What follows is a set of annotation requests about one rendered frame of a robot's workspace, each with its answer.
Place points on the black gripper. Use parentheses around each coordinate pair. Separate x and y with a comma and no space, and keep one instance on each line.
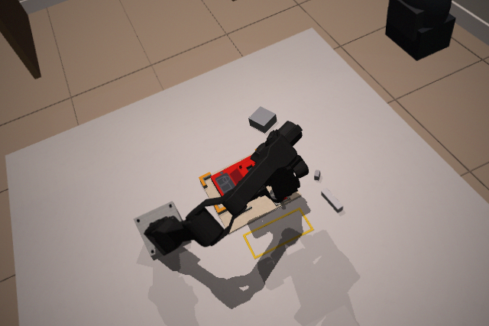
(298,167)

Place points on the black tyre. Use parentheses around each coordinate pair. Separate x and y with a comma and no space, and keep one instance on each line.
(273,199)

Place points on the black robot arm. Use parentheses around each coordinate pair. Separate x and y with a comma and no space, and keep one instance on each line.
(276,153)

